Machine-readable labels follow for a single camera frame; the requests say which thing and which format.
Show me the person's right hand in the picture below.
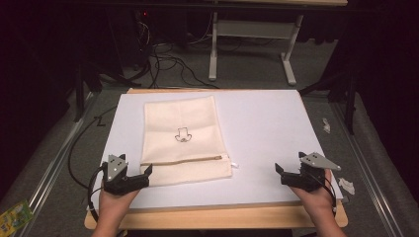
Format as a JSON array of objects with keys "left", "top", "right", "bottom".
[{"left": 291, "top": 168, "right": 337, "bottom": 221}]

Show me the black metal stand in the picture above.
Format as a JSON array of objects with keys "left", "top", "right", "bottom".
[
  {"left": 72, "top": 60, "right": 104, "bottom": 123},
  {"left": 298, "top": 70, "right": 360, "bottom": 135}
]

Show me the white board table cover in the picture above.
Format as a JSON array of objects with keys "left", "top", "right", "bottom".
[{"left": 86, "top": 89, "right": 344, "bottom": 212}]

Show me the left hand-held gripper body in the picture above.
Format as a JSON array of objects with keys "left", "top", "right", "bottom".
[{"left": 101, "top": 153, "right": 139, "bottom": 197}]

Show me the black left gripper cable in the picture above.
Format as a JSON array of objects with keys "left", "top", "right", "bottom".
[{"left": 66, "top": 104, "right": 119, "bottom": 223}]

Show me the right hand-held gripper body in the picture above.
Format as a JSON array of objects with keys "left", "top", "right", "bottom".
[{"left": 290, "top": 151, "right": 342, "bottom": 194}]

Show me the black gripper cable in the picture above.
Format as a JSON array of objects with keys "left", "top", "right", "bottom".
[
  {"left": 312, "top": 174, "right": 338, "bottom": 215},
  {"left": 66, "top": 104, "right": 119, "bottom": 223}
]

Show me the white metal desk frame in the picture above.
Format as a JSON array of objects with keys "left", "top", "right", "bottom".
[{"left": 208, "top": 10, "right": 304, "bottom": 87}]

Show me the cream zippered cloth bag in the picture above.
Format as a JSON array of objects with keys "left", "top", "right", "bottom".
[{"left": 139, "top": 95, "right": 239, "bottom": 189}]

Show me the green printed packet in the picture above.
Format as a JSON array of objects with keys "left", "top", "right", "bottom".
[{"left": 0, "top": 198, "right": 36, "bottom": 237}]

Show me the person's left hand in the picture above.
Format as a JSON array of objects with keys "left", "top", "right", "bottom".
[{"left": 98, "top": 187, "right": 140, "bottom": 228}]

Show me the metal floor rail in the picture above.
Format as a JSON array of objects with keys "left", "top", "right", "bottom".
[
  {"left": 330, "top": 102, "right": 407, "bottom": 237},
  {"left": 16, "top": 91, "right": 100, "bottom": 237}
]

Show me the black floor cables bundle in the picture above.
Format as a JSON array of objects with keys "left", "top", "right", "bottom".
[{"left": 132, "top": 19, "right": 221, "bottom": 91}]

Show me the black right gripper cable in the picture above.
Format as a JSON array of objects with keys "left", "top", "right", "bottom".
[{"left": 312, "top": 174, "right": 338, "bottom": 215}]

